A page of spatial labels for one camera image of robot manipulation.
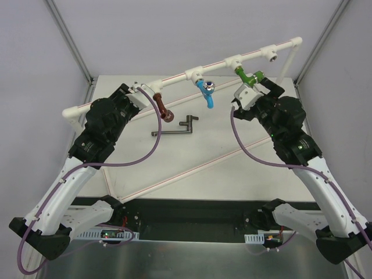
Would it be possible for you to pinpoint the green plastic water faucet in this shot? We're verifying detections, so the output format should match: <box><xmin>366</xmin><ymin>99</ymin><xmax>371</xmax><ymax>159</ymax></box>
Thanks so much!
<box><xmin>234</xmin><ymin>66</ymin><xmax>265</xmax><ymax>88</ymax></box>

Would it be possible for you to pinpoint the white PVC pipe frame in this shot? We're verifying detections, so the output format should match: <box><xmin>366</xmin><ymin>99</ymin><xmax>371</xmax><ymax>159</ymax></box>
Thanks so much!
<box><xmin>62</xmin><ymin>37</ymin><xmax>303</xmax><ymax>199</ymax></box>

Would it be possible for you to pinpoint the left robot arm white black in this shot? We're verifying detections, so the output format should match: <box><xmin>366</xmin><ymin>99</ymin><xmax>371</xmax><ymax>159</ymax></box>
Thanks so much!
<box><xmin>9</xmin><ymin>83</ymin><xmax>144</xmax><ymax>262</ymax></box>

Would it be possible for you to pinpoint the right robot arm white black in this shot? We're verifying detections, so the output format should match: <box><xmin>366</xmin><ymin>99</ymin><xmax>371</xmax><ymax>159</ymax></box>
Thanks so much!
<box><xmin>230</xmin><ymin>73</ymin><xmax>371</xmax><ymax>264</ymax></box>

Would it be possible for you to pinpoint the brown plastic water faucet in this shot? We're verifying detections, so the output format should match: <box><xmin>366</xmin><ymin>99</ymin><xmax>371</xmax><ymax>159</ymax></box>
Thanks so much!
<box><xmin>153</xmin><ymin>92</ymin><xmax>174</xmax><ymax>123</ymax></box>

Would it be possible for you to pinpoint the blue plastic water faucet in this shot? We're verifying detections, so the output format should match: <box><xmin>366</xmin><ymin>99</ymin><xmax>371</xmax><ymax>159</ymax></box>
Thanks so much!
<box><xmin>196</xmin><ymin>79</ymin><xmax>215</xmax><ymax>109</ymax></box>

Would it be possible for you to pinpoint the grey metal long-spout faucet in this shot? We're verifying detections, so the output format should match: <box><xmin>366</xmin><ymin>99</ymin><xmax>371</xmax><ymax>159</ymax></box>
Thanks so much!
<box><xmin>161</xmin><ymin>115</ymin><xmax>199</xmax><ymax>135</ymax></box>

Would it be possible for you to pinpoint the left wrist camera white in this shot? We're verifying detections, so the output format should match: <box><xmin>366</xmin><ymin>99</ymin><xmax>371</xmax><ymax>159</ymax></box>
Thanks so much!
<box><xmin>127</xmin><ymin>83</ymin><xmax>155</xmax><ymax>110</ymax></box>

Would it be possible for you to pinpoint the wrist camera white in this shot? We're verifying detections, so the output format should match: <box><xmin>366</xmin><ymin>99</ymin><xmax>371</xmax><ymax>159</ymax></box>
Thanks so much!
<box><xmin>232</xmin><ymin>84</ymin><xmax>263</xmax><ymax>110</ymax></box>
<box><xmin>127</xmin><ymin>83</ymin><xmax>155</xmax><ymax>110</ymax></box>

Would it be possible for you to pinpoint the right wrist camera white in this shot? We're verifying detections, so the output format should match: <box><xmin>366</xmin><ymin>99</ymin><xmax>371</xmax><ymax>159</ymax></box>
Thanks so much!
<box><xmin>232</xmin><ymin>84</ymin><xmax>263</xmax><ymax>110</ymax></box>

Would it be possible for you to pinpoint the aluminium enclosure frame post left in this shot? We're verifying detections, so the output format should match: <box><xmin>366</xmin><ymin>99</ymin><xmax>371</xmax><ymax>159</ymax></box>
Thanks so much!
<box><xmin>43</xmin><ymin>0</ymin><xmax>94</xmax><ymax>85</ymax></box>

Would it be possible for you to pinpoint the aluminium enclosure frame post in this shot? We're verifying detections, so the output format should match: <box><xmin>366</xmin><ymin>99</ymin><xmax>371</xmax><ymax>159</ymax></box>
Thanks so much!
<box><xmin>294</xmin><ymin>0</ymin><xmax>352</xmax><ymax>88</ymax></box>
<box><xmin>43</xmin><ymin>0</ymin><xmax>94</xmax><ymax>85</ymax></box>

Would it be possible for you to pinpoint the aluminium enclosure frame post right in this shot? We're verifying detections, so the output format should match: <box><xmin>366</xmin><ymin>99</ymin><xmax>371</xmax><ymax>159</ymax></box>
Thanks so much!
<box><xmin>294</xmin><ymin>0</ymin><xmax>352</xmax><ymax>88</ymax></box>

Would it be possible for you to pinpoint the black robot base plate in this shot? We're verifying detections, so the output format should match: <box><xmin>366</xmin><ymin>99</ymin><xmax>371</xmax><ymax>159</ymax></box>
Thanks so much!
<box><xmin>55</xmin><ymin>195</ymin><xmax>302</xmax><ymax>244</ymax></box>

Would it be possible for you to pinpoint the left white cable duct board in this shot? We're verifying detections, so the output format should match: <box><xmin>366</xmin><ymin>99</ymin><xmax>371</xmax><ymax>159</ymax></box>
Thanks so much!
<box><xmin>75</xmin><ymin>228</ymin><xmax>140</xmax><ymax>241</ymax></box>

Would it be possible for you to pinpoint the white cable duct board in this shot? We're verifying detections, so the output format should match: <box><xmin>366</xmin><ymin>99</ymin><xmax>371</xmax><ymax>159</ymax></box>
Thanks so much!
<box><xmin>75</xmin><ymin>228</ymin><xmax>140</xmax><ymax>241</ymax></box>
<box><xmin>244</xmin><ymin>232</ymin><xmax>283</xmax><ymax>245</ymax></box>

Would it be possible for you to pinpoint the right white cable duct board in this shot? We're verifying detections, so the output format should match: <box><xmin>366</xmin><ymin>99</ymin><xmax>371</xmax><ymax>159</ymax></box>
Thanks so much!
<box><xmin>244</xmin><ymin>232</ymin><xmax>283</xmax><ymax>245</ymax></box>

